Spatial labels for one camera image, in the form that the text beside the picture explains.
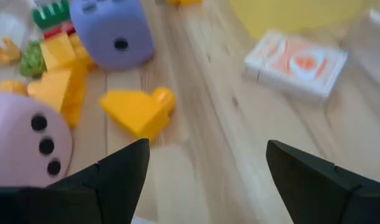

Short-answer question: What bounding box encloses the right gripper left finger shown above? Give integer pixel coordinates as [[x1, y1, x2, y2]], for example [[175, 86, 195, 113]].
[[0, 139, 151, 224]]

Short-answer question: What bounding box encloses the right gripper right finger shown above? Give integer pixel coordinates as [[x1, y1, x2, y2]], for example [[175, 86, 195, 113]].
[[266, 139, 380, 224]]

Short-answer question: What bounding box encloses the small orange toy piece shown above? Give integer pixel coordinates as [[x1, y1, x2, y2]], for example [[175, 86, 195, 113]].
[[0, 80, 28, 96], [0, 37, 22, 65]]

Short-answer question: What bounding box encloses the light green toy block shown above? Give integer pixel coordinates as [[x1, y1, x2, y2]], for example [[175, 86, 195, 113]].
[[19, 42, 47, 78]]

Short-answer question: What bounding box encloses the lavender foam die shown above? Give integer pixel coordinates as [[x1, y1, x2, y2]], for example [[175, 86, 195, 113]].
[[69, 0, 155, 71]]

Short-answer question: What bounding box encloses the red toy block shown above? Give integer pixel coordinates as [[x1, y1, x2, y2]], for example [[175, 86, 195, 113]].
[[42, 25, 77, 40]]

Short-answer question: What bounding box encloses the small yellow toy block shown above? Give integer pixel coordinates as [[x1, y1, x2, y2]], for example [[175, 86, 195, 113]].
[[166, 0, 203, 6]]

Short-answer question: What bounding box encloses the pink foam die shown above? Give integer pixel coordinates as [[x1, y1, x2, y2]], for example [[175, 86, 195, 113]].
[[0, 92, 74, 189]]

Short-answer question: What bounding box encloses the orange print card deck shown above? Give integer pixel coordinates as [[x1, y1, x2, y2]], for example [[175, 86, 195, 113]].
[[243, 30, 348, 101]]

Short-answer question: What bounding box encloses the yellow translucent plastic bin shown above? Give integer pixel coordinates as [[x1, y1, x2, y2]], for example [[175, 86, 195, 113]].
[[229, 0, 364, 40]]

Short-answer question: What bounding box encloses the dark green toy block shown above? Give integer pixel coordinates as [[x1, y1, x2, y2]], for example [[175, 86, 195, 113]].
[[32, 0, 72, 30]]

